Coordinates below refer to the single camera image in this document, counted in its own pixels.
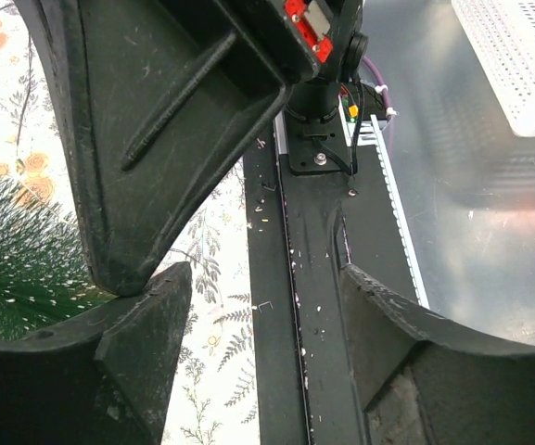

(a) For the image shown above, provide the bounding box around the white slotted cable duct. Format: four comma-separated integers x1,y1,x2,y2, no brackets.
370,115,430,309

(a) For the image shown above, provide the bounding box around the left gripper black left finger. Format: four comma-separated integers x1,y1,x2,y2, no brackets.
0,262,192,444

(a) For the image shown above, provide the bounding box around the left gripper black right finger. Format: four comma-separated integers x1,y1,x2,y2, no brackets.
340,265,535,444

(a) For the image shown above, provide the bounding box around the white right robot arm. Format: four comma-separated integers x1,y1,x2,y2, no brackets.
17,0,367,297

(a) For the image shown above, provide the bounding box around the small green christmas tree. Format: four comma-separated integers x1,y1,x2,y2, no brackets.
0,177,113,340

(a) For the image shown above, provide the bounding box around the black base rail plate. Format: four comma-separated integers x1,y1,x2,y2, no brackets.
243,117,416,444

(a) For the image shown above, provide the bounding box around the floral patterned table mat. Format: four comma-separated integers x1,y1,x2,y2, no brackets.
0,1,287,444

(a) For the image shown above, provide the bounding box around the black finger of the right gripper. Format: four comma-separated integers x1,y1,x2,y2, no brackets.
17,1,288,297

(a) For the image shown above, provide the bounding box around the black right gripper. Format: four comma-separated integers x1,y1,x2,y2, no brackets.
220,0,370,87

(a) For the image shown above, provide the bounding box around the white perforated box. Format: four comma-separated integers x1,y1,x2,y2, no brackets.
452,0,535,137

